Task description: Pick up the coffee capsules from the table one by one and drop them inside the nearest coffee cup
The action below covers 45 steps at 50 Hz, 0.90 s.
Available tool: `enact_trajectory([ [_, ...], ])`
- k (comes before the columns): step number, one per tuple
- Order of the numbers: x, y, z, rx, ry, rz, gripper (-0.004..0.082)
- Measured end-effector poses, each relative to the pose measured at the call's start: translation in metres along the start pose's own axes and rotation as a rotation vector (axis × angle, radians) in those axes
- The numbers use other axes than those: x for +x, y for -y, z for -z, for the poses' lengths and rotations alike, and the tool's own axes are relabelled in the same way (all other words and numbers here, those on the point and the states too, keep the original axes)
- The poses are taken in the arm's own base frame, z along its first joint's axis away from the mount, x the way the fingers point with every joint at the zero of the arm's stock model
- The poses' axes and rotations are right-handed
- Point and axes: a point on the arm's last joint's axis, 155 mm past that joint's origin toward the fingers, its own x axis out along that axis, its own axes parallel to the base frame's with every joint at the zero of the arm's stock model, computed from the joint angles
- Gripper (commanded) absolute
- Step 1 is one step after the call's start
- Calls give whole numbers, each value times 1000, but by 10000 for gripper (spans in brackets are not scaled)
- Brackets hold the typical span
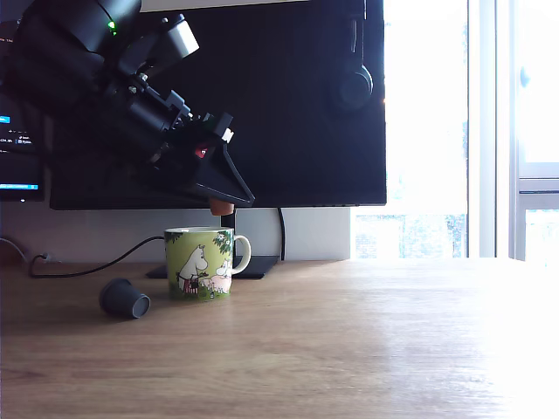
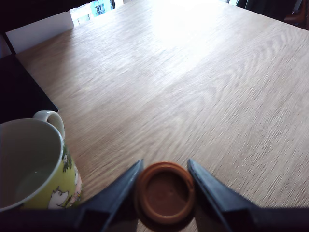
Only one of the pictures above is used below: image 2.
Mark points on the orange-brown coffee capsule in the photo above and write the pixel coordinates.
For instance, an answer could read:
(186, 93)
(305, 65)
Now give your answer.
(166, 193)

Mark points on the green cartoon print mug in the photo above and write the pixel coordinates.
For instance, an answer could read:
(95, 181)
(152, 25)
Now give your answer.
(29, 157)

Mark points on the black monitor stand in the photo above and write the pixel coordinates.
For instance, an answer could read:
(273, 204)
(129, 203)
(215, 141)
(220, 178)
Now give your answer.
(21, 91)

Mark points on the dark chair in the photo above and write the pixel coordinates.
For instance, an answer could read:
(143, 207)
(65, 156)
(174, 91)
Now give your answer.
(265, 8)

